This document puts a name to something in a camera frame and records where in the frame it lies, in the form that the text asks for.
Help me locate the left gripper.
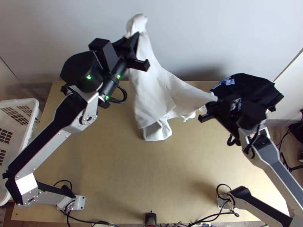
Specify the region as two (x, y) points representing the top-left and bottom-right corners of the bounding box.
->
(111, 32), (151, 72)

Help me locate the white t-shirt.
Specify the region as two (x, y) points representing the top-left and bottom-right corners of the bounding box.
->
(127, 14), (218, 142)

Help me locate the dark t-shirt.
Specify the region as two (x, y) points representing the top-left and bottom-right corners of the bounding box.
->
(209, 73), (284, 114)

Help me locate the white laundry basket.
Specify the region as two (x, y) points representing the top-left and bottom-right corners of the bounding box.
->
(0, 98), (41, 206)

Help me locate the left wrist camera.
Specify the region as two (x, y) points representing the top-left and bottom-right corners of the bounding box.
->
(89, 37), (119, 72)

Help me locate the black cable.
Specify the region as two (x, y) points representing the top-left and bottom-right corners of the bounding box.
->
(110, 85), (128, 104)
(189, 211), (240, 227)
(226, 133), (238, 148)

